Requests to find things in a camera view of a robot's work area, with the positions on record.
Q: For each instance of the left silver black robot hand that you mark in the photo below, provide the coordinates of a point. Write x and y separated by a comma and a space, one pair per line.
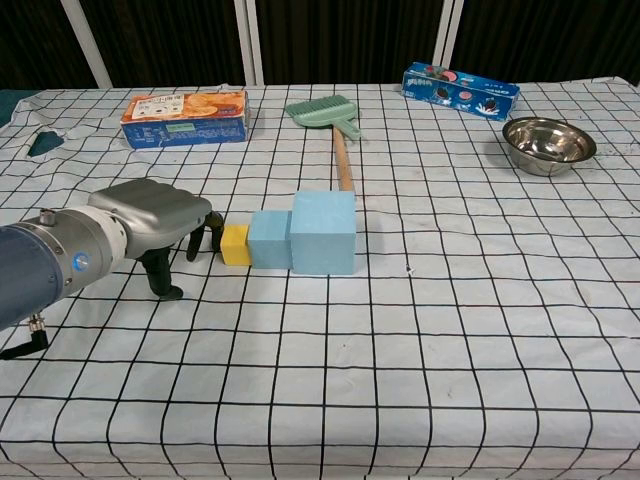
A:
155, 215

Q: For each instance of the small yellow foam cube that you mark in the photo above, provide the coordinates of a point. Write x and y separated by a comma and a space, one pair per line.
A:
235, 247

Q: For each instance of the medium blue foam cube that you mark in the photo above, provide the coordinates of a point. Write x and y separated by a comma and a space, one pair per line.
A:
270, 242

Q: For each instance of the large blue foam cube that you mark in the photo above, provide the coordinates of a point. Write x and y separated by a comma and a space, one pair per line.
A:
325, 240

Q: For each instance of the left blue grey robot arm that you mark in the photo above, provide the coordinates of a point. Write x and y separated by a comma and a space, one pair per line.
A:
30, 270

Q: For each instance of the orange blue cracker box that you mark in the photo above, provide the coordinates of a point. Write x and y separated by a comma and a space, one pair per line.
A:
185, 117

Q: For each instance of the white black checkered tablecloth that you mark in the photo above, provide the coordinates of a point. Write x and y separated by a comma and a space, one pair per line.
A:
400, 350

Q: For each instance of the blue Oreo cookie box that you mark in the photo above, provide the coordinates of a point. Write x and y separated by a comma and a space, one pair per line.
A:
460, 92

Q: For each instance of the stainless steel bowl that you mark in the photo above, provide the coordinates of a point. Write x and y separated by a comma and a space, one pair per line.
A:
547, 147

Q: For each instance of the white partition post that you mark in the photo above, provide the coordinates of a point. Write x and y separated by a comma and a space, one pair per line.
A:
248, 42
87, 42
447, 40

